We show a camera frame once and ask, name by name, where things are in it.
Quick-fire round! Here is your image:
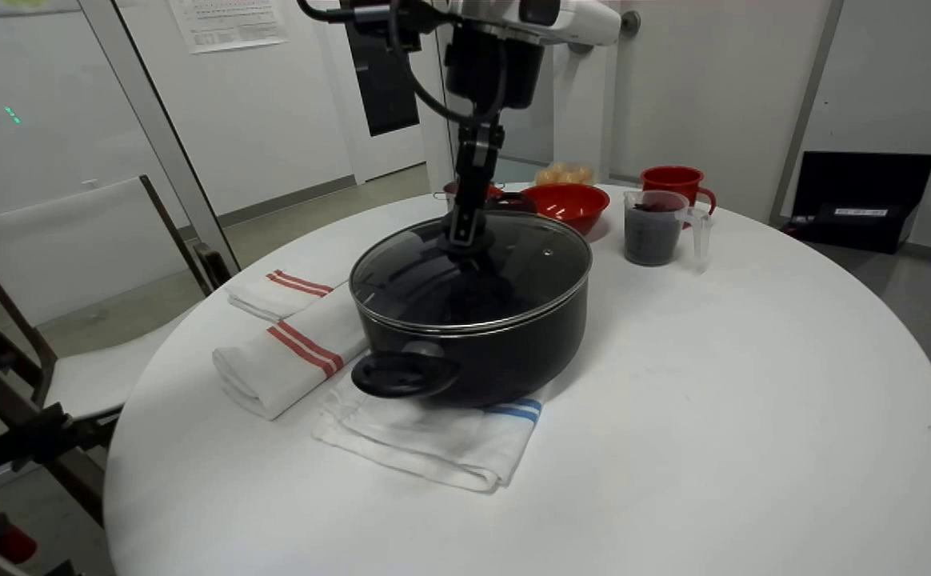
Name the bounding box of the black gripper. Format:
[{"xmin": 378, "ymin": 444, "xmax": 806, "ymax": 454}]
[{"xmin": 445, "ymin": 23, "xmax": 547, "ymax": 248}]

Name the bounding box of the black cooking pot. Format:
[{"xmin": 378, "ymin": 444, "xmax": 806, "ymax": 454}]
[{"xmin": 345, "ymin": 212, "xmax": 595, "ymax": 409}]

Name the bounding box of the pale yellow round food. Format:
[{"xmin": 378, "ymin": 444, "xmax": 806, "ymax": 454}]
[{"xmin": 534, "ymin": 160, "xmax": 597, "ymax": 189}]

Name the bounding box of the red plastic bowl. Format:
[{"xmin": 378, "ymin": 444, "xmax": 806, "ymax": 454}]
[{"xmin": 514, "ymin": 178, "xmax": 615, "ymax": 235}]

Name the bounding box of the dark narrow door window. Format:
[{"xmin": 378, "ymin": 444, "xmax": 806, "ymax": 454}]
[{"xmin": 337, "ymin": 0, "xmax": 427, "ymax": 138}]

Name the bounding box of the grey mug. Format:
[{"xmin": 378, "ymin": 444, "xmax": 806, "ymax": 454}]
[{"xmin": 621, "ymin": 189, "xmax": 693, "ymax": 269}]

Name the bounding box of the red mug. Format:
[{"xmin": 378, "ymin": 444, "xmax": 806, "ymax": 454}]
[{"xmin": 641, "ymin": 162, "xmax": 719, "ymax": 216}]

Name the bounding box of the red striped white towel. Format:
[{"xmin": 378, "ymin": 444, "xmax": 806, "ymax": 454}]
[
  {"xmin": 223, "ymin": 265, "xmax": 342, "ymax": 325},
  {"xmin": 210, "ymin": 283, "xmax": 374, "ymax": 423}
]

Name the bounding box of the small clear plastic cup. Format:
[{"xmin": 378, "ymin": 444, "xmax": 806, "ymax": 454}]
[{"xmin": 687, "ymin": 198, "xmax": 719, "ymax": 270}]

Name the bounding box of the blue striped white towel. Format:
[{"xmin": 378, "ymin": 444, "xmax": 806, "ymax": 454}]
[{"xmin": 313, "ymin": 382, "xmax": 543, "ymax": 497}]

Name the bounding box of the dark metal stand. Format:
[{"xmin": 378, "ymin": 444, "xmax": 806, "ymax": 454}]
[{"xmin": 0, "ymin": 308, "xmax": 126, "ymax": 576}]

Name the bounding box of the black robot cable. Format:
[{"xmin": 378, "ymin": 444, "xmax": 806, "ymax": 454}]
[{"xmin": 294, "ymin": 0, "xmax": 490, "ymax": 129}]

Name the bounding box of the white paper sheet on wall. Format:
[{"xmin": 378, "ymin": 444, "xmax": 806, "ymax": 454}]
[{"xmin": 166, "ymin": 0, "xmax": 288, "ymax": 56}]

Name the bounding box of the white chair with dark frame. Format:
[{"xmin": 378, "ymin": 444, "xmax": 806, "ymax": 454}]
[{"xmin": 0, "ymin": 173, "xmax": 219, "ymax": 424}]

